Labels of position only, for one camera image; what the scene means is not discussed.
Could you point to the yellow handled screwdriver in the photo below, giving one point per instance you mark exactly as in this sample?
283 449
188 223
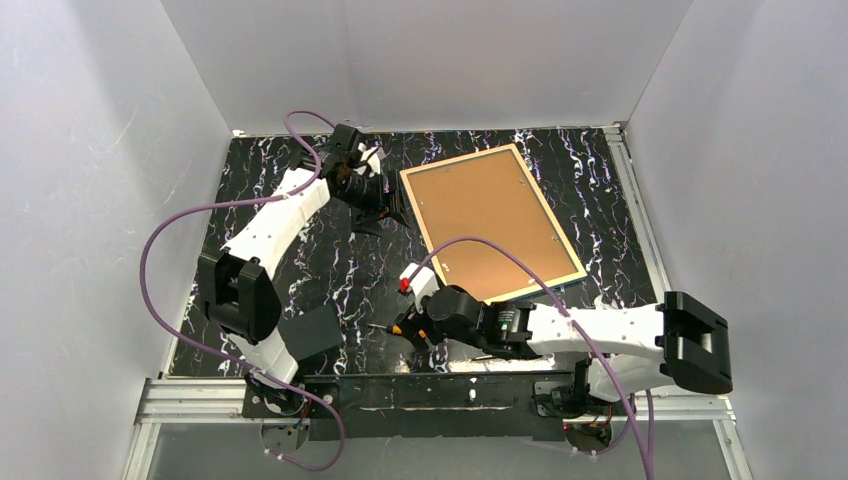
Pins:
389 329

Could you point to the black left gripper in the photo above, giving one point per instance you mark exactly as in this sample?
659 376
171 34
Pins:
369 201

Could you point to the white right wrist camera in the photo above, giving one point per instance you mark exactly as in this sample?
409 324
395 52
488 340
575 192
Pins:
418 283

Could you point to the aluminium rail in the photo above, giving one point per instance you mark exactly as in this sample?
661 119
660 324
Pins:
198 429
625 167

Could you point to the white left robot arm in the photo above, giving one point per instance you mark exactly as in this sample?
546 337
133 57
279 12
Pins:
236 280

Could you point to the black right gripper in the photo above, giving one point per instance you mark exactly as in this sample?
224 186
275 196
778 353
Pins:
419 324

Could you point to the aluminium right side rail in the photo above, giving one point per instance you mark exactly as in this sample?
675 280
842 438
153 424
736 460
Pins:
625 167

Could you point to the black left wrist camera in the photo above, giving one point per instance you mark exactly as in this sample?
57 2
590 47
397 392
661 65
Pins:
343 151

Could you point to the blue picture frame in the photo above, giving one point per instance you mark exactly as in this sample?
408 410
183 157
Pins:
489 226

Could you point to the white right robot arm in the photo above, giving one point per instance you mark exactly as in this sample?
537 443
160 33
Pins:
679 341

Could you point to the black right arm base motor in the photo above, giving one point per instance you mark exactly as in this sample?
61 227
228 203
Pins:
570 399

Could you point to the black square pad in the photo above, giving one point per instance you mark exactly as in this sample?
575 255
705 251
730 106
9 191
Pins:
311 333

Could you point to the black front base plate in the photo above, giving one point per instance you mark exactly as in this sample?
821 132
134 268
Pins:
476 404

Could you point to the aluminium front rail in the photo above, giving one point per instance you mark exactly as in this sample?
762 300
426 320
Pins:
198 429

